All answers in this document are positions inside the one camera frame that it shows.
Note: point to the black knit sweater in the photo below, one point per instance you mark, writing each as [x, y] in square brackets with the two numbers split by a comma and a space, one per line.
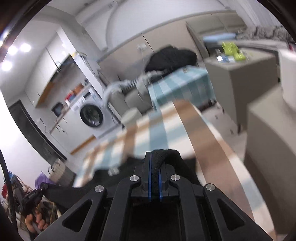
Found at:
[170, 157]

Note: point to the black cooking pot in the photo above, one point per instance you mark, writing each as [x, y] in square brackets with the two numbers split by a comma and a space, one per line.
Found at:
[57, 109]

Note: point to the small beige cabinet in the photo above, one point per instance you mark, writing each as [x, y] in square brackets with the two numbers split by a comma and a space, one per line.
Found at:
[242, 88]

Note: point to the light grey garment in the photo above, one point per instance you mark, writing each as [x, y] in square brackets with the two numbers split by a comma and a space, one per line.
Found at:
[113, 89]

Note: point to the purple bag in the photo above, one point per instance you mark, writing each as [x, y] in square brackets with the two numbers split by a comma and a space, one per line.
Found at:
[41, 182]

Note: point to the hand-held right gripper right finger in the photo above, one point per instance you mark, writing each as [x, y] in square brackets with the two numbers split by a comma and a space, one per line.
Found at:
[160, 185]

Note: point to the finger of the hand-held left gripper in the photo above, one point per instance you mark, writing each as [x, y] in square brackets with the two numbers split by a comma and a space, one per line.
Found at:
[44, 187]

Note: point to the white upper cabinets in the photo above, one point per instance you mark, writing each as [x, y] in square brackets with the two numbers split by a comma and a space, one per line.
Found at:
[46, 69]

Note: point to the black padded jacket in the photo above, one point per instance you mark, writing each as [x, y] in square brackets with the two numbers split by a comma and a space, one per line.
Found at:
[171, 58]

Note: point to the white round stool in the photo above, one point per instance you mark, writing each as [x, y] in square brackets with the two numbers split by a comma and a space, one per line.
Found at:
[131, 117]

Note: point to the white washing machine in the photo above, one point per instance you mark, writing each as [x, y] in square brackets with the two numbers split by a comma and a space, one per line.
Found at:
[92, 115]

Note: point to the woven laundry basket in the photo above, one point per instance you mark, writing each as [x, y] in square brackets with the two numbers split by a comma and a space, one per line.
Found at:
[61, 172]

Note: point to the green figurine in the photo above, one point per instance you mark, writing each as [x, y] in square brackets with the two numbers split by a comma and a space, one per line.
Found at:
[232, 51]

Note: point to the white lower cabinet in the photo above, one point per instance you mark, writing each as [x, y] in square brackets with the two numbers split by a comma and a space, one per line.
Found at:
[69, 136]

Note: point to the large beige cabinet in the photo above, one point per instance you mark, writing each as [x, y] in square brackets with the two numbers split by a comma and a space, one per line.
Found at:
[270, 150]

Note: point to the teal checked tablecloth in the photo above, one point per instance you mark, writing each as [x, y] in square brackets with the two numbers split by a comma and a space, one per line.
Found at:
[182, 85]

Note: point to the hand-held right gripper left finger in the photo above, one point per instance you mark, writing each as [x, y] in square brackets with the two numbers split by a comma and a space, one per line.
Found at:
[150, 178]

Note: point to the white crumpled garment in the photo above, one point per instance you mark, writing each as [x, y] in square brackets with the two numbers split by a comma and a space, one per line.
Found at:
[148, 76]

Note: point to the beige upholstered bed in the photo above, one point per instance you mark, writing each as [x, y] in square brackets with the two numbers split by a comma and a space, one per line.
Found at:
[208, 25]

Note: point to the grey sofa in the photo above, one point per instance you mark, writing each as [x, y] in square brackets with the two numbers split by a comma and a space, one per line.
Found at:
[134, 99]

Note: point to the light blue pillow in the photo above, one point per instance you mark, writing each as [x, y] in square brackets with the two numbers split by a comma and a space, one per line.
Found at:
[218, 38]

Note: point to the shoe rack with shoes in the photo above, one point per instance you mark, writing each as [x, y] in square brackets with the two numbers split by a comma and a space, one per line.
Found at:
[13, 190]

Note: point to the dark door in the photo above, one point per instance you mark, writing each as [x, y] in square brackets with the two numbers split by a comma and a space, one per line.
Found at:
[37, 132]

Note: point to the person's left hand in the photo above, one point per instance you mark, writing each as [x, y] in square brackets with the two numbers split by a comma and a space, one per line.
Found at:
[42, 223]

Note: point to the white paper roll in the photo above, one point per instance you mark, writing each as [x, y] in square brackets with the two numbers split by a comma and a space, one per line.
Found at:
[288, 74]

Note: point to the white wall socket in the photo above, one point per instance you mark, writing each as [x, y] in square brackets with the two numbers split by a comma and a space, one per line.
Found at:
[142, 47]

